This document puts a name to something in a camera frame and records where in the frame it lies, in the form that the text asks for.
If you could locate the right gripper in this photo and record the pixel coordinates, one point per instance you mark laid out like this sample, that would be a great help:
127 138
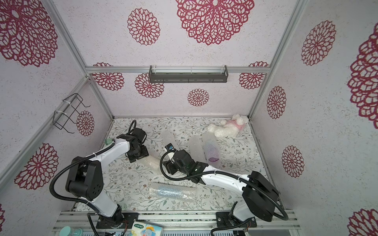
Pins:
170 166

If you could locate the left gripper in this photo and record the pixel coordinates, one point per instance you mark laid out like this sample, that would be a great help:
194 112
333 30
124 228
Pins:
145 153

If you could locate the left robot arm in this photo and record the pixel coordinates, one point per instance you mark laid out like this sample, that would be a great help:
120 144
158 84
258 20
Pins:
85 180

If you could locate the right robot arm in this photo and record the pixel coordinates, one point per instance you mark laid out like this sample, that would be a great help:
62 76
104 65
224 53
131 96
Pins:
259 196

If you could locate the bubble wrapped item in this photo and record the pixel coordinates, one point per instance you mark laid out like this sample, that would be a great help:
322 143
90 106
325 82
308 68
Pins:
196 150
175 192

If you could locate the bubble wrapped item front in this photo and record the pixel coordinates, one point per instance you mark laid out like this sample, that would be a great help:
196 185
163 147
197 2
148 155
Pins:
175 192

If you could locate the bubble wrapped purple vase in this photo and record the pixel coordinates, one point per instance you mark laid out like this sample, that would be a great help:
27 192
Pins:
211 149

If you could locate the green cube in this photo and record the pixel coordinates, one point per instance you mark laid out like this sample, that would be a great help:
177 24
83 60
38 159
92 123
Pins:
108 141

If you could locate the white pink plush toy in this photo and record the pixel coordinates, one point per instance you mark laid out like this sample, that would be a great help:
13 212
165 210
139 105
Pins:
229 128

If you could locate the tissue pack with cartoon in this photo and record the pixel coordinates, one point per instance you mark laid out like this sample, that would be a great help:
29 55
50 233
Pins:
145 229

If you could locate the teal bottle cap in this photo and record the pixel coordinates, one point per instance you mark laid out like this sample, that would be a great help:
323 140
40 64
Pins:
70 231

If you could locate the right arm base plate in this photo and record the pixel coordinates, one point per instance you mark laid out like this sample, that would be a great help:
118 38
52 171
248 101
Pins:
226 220

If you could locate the black wire wall rack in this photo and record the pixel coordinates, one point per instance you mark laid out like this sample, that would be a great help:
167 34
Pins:
64 115

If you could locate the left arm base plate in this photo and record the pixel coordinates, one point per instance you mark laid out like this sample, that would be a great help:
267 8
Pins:
118 221

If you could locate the black wall shelf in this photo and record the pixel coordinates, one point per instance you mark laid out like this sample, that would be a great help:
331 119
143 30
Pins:
187 74

